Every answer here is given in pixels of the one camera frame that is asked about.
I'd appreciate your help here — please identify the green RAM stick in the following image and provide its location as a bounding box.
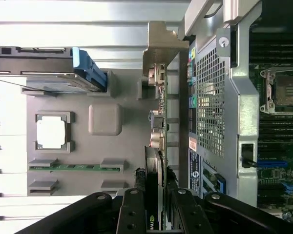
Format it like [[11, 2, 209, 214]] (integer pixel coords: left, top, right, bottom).
[[29, 164, 120, 171]]

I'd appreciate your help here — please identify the grey parts rack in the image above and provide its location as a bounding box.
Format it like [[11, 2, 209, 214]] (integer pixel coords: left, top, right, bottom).
[[21, 70, 181, 198]]

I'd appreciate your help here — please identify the long blue expansion slot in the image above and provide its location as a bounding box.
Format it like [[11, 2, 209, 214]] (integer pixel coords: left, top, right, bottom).
[[257, 160, 289, 168]]

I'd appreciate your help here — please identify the green motherboard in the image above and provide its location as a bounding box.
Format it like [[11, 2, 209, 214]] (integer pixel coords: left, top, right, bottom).
[[249, 24, 293, 220]]

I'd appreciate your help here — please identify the silver CPU chip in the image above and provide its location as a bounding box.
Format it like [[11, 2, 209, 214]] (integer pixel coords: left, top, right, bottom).
[[36, 116, 66, 149]]

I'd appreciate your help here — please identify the open dark PC case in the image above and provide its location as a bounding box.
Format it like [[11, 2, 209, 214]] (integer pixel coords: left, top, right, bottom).
[[179, 0, 293, 220]]

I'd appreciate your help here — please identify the CPU socket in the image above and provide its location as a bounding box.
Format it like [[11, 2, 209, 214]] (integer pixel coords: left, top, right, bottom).
[[260, 65, 293, 115]]

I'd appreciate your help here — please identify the hard disk in blue caddy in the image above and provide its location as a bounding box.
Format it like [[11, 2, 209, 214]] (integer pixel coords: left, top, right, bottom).
[[0, 41, 108, 93]]

